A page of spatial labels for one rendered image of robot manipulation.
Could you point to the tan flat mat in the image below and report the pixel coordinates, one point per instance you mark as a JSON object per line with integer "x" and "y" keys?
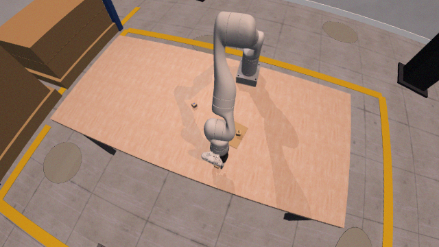
{"x": 237, "y": 139}

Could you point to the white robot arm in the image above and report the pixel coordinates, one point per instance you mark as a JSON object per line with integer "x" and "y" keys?
{"x": 234, "y": 30}

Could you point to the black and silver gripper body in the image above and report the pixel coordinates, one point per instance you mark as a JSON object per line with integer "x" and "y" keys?
{"x": 216, "y": 157}

